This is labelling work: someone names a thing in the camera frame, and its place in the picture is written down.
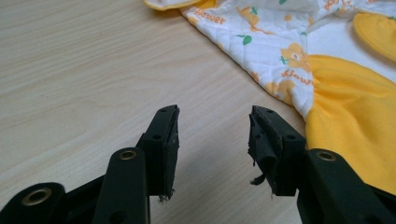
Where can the white and yellow floral garment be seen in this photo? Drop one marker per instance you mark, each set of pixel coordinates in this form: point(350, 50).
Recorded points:
point(342, 93)

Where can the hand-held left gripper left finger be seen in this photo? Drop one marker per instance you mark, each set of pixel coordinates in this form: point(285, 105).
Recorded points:
point(158, 149)

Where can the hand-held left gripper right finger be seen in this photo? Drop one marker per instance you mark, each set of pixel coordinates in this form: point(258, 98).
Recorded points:
point(280, 155)

